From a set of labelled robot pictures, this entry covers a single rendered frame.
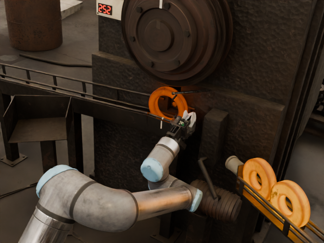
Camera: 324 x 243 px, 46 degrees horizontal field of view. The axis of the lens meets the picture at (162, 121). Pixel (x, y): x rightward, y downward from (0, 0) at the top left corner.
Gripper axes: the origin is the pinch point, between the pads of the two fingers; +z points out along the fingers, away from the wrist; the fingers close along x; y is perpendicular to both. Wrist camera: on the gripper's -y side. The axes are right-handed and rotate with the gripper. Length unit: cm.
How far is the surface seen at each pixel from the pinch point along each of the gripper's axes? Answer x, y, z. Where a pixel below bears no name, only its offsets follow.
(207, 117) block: -8.8, 5.9, -3.8
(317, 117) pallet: -40, -106, 130
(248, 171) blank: -32.9, 2.4, -19.6
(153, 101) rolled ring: 19.1, 2.6, -1.5
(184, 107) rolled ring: 3.7, 3.9, -0.7
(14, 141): 66, -2, -46
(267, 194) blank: -43, 3, -26
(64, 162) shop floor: 93, -75, -10
